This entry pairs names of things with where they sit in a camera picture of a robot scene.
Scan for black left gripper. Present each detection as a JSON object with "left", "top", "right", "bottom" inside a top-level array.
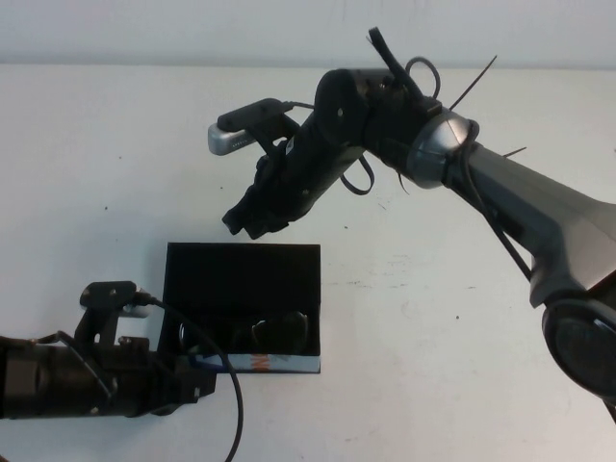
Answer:
[{"left": 113, "top": 336, "right": 218, "bottom": 418}]

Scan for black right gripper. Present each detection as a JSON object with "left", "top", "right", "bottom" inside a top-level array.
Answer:
[{"left": 221, "top": 161, "right": 314, "bottom": 242}]

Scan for black glasses case printed side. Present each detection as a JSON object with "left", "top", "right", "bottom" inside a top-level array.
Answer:
[{"left": 157, "top": 242, "right": 322, "bottom": 375}]

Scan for black-framed glasses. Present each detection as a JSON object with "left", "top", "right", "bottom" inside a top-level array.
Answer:
[{"left": 177, "top": 310, "right": 309, "bottom": 358}]

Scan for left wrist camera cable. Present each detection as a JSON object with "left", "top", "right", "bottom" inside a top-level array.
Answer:
[{"left": 136, "top": 295, "right": 244, "bottom": 462}]

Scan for right wrist camera black silver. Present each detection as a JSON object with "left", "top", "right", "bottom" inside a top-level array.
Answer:
[{"left": 206, "top": 98, "right": 295, "bottom": 158}]

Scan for wrist camera black silver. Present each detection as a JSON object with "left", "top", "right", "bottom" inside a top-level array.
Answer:
[
  {"left": 206, "top": 98, "right": 295, "bottom": 158},
  {"left": 79, "top": 279, "right": 153, "bottom": 321}
]

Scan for black right camera mount bracket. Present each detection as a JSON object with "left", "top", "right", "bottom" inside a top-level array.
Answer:
[{"left": 249, "top": 113, "right": 300, "bottom": 161}]

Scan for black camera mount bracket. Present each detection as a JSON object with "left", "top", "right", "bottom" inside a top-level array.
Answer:
[
  {"left": 71, "top": 306, "right": 122, "bottom": 350},
  {"left": 249, "top": 113, "right": 300, "bottom": 161}
]

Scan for black left camera mount bracket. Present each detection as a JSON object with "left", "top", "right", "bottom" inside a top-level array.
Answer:
[{"left": 71, "top": 306, "right": 122, "bottom": 350}]

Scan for thin black strap loop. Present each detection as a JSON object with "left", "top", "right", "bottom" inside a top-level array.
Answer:
[{"left": 340, "top": 152, "right": 377, "bottom": 197}]

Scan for left wrist camera black silver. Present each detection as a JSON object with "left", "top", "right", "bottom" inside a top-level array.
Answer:
[{"left": 79, "top": 279, "right": 153, "bottom": 321}]

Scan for black right arm cable harness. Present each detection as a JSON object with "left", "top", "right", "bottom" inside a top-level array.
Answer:
[{"left": 368, "top": 27, "right": 536, "bottom": 286}]

